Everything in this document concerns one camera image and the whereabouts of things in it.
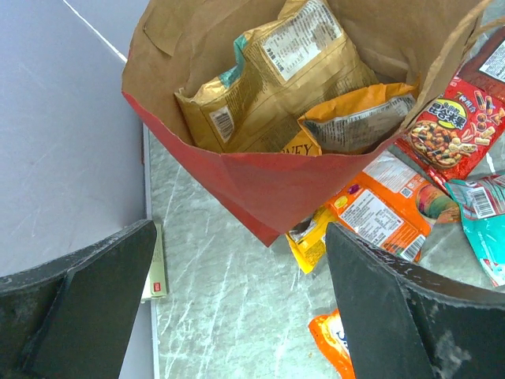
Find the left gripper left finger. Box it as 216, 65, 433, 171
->
1, 220, 157, 378

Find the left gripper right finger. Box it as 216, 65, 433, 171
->
326, 223, 504, 378

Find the orange Kettle chips bag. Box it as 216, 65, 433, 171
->
282, 83, 418, 156

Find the gold chips bag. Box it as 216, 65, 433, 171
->
175, 1, 378, 153

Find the orange Fox's candy bag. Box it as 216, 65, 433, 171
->
309, 309, 356, 379

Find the orange snack bag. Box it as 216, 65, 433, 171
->
325, 151, 461, 262

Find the teal snack bag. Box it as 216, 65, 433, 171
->
444, 171, 504, 287

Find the red nut mix snack bag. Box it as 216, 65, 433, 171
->
395, 76, 504, 186

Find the red paper bag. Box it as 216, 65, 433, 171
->
122, 1, 488, 245

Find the small white box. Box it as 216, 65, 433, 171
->
140, 223, 168, 302

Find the small yellow snack packet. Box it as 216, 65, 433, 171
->
285, 206, 336, 274

